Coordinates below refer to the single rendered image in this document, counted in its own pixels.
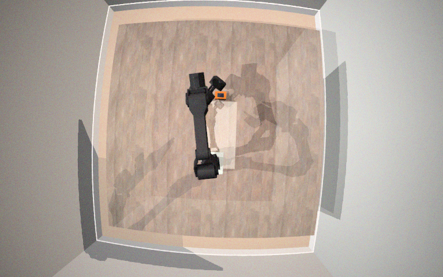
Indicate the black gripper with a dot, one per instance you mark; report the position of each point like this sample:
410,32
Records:
217,83

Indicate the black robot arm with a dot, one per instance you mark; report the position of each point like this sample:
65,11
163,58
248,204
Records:
197,100

